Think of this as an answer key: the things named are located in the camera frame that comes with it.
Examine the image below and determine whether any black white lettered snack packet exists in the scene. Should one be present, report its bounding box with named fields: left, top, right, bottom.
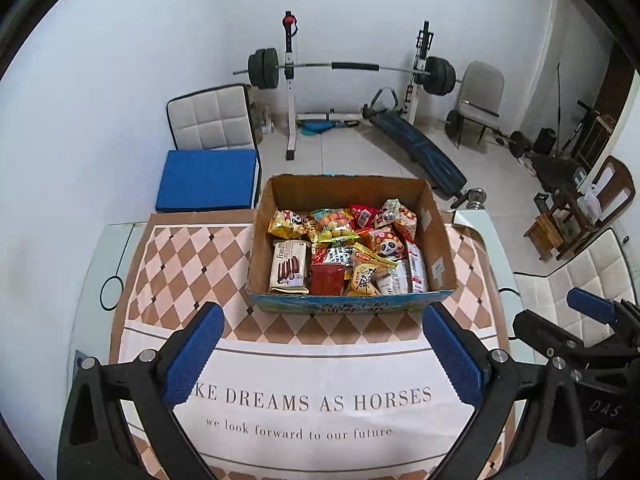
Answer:
left=312, top=239, right=356, bottom=266

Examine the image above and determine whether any orange snack packet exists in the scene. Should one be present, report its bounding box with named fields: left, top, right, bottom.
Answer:
left=352, top=243, right=399, bottom=267

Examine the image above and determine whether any red white green snack packet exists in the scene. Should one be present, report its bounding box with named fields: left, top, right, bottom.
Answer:
left=375, top=198, right=419, bottom=242

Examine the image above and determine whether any white brown cookie pack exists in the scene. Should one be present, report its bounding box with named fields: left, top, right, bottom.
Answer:
left=268, top=239, right=312, bottom=295

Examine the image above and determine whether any small wooden stool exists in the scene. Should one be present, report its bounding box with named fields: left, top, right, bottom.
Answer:
left=523, top=212, right=564, bottom=262

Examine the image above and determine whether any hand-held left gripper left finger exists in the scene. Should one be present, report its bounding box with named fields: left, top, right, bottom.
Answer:
left=57, top=302, right=225, bottom=480

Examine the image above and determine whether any cardboard box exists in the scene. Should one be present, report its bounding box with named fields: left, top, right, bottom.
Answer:
left=246, top=174, right=459, bottom=314

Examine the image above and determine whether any small barbell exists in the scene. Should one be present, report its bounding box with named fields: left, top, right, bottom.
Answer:
left=444, top=108, right=534, bottom=159

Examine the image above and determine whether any wooden chair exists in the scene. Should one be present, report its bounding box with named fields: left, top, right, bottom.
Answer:
left=556, top=155, right=637, bottom=262

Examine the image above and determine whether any yellow panda snack packet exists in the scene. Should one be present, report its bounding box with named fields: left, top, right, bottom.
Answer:
left=267, top=208, right=307, bottom=240

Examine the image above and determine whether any large red white snack packet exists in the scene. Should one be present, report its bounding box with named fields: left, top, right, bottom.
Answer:
left=404, top=241, right=431, bottom=294

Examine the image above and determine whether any colourful candy packet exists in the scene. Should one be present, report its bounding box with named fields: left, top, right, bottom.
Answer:
left=304, top=207, right=359, bottom=242

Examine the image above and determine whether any white padded chair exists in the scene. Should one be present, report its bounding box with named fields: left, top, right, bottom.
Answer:
left=514, top=227, right=640, bottom=338

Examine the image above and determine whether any grey folding chair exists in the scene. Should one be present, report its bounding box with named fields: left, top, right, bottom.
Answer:
left=456, top=61, right=505, bottom=147

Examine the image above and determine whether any white barbell rack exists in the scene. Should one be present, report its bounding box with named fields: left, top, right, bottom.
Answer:
left=281, top=10, right=434, bottom=162

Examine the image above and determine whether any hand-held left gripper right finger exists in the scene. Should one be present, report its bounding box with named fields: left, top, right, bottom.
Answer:
left=422, top=304, right=590, bottom=480

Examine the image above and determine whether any barbell with black plates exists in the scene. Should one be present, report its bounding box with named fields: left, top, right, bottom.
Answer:
left=232, top=47, right=464, bottom=98

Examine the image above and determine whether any chrome dumbbell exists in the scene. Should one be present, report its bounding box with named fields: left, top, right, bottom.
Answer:
left=451, top=187, right=489, bottom=209

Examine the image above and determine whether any grey padded chair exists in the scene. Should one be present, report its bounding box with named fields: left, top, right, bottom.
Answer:
left=166, top=84, right=262, bottom=152

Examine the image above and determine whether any blue cushion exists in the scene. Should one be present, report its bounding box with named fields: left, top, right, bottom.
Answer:
left=155, top=148, right=259, bottom=214

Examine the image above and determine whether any checkered printed tablecloth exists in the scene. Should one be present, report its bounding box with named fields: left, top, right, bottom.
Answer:
left=117, top=209, right=517, bottom=480

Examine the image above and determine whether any red panda snack packet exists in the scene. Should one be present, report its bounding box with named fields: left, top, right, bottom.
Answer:
left=372, top=228, right=407, bottom=261

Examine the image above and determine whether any dark red snack packet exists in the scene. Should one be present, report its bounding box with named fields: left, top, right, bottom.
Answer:
left=307, top=263, right=349, bottom=297

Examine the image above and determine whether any white plastic bag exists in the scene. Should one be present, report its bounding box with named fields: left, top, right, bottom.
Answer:
left=577, top=184, right=602, bottom=224

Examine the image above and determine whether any black sit-up bench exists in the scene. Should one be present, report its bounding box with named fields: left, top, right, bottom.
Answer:
left=362, top=87, right=469, bottom=197

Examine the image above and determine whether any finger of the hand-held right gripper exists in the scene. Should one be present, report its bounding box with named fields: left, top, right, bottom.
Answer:
left=512, top=310, right=592, bottom=362
left=566, top=287, right=640, bottom=337

